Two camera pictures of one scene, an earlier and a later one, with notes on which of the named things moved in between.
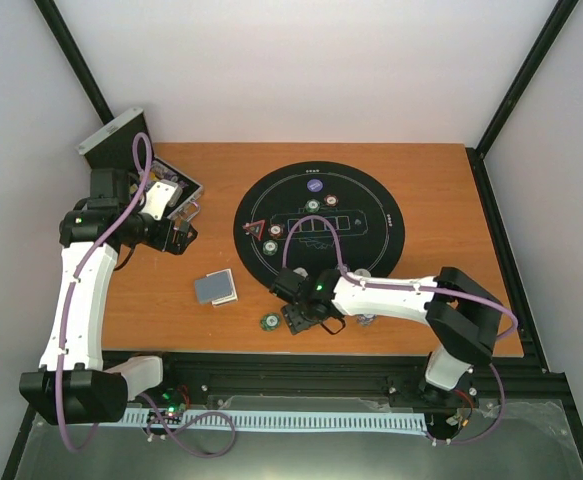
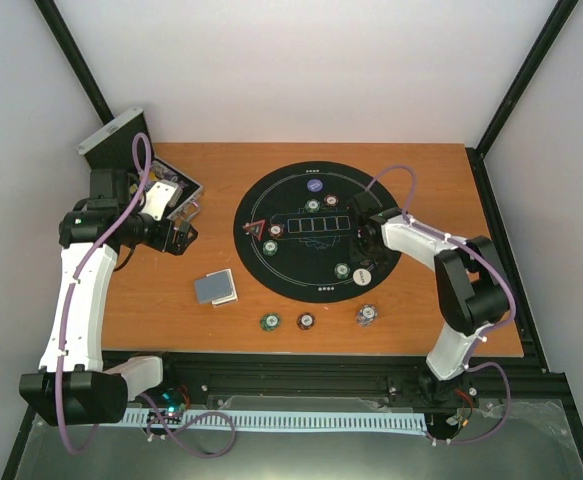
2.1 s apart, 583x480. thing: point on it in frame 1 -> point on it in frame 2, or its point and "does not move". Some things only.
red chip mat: [276, 230] does not move
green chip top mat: [312, 205] does not move
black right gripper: [296, 322] -> [359, 257]
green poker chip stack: [270, 321] does not move
